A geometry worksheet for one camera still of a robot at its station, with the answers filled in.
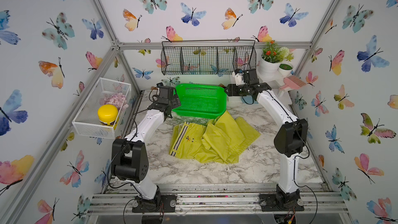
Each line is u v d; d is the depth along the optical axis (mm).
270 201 729
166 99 678
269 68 951
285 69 1016
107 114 633
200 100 1147
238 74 823
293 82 1042
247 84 726
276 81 1048
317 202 755
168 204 727
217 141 858
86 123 586
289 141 537
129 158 456
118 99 686
